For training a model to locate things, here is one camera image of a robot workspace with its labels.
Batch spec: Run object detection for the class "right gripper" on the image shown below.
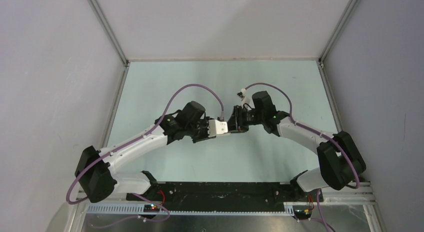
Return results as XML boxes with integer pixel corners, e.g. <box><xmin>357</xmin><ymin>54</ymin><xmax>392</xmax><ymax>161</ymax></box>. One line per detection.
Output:
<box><xmin>226</xmin><ymin>105</ymin><xmax>264</xmax><ymax>134</ymax></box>

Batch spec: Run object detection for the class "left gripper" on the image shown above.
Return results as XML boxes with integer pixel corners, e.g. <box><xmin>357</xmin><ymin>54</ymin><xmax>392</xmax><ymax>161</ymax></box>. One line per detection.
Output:
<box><xmin>186</xmin><ymin>116</ymin><xmax>216</xmax><ymax>144</ymax></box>

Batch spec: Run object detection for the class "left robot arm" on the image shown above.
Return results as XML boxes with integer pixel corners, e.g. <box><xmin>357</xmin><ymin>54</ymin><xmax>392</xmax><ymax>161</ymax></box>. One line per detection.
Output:
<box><xmin>74</xmin><ymin>101</ymin><xmax>211</xmax><ymax>203</ymax></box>

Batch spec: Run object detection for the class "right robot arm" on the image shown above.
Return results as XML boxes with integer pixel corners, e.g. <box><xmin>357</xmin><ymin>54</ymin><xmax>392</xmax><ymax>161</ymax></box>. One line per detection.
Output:
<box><xmin>227</xmin><ymin>89</ymin><xmax>367</xmax><ymax>201</ymax></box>

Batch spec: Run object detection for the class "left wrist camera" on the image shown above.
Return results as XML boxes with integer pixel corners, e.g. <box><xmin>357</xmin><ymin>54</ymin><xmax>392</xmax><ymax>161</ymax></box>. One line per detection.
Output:
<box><xmin>207</xmin><ymin>119</ymin><xmax>229</xmax><ymax>138</ymax></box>

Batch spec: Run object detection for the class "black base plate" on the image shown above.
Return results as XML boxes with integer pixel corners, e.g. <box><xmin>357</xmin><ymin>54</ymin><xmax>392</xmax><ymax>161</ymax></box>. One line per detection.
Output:
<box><xmin>142</xmin><ymin>182</ymin><xmax>324</xmax><ymax>212</ymax></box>

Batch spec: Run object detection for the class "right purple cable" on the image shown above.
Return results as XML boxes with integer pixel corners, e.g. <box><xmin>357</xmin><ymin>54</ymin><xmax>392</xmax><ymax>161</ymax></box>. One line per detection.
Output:
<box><xmin>244</xmin><ymin>82</ymin><xmax>361</xmax><ymax>232</ymax></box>

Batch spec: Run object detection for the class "purple cable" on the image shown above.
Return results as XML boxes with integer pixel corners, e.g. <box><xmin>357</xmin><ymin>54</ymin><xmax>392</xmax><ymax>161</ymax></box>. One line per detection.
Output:
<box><xmin>244</xmin><ymin>82</ymin><xmax>361</xmax><ymax>232</ymax></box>
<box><xmin>66</xmin><ymin>83</ymin><xmax>226</xmax><ymax>223</ymax></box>

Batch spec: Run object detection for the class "white slotted cable duct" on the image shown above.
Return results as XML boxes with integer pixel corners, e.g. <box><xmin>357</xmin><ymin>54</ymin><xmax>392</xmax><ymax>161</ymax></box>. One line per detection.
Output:
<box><xmin>86</xmin><ymin>203</ymin><xmax>295</xmax><ymax>216</ymax></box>

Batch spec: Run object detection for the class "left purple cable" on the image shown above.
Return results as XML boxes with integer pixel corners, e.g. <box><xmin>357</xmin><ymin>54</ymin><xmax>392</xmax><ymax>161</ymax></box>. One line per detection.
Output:
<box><xmin>66</xmin><ymin>83</ymin><xmax>226</xmax><ymax>223</ymax></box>

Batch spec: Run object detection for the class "aluminium frame rail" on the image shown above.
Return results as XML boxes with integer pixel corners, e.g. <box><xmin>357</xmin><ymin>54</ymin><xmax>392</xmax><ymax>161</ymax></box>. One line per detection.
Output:
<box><xmin>87</xmin><ymin>0</ymin><xmax>129</xmax><ymax>67</ymax></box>

